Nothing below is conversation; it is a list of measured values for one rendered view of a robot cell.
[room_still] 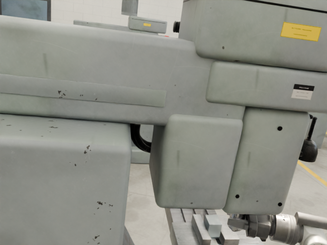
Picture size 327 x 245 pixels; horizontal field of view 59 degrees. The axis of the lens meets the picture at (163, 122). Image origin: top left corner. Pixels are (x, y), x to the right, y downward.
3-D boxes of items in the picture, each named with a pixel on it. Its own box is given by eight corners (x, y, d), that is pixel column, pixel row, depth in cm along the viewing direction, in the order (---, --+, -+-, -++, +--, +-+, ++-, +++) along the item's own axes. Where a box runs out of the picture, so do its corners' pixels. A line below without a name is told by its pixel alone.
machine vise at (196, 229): (245, 235, 127) (251, 214, 124) (262, 261, 113) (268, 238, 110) (169, 236, 121) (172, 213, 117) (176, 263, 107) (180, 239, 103)
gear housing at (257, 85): (283, 93, 93) (291, 62, 90) (335, 115, 71) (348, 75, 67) (184, 83, 88) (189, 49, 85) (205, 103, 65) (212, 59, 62)
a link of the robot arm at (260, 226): (248, 197, 96) (285, 205, 94) (242, 221, 99) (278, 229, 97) (251, 219, 84) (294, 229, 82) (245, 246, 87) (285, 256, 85)
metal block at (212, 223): (214, 227, 117) (217, 215, 116) (219, 237, 112) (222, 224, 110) (202, 227, 116) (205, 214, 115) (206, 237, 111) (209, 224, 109)
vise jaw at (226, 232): (224, 222, 123) (226, 214, 122) (237, 247, 109) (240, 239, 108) (210, 222, 122) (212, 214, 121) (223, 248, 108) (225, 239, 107)
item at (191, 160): (202, 169, 99) (216, 96, 91) (226, 213, 76) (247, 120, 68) (147, 166, 96) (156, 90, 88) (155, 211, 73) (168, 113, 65)
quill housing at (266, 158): (254, 182, 101) (277, 94, 91) (285, 219, 81) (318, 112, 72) (202, 180, 98) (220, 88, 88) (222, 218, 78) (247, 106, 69)
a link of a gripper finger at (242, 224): (228, 216, 90) (248, 220, 89) (226, 224, 91) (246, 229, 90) (228, 219, 88) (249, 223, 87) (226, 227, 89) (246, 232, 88)
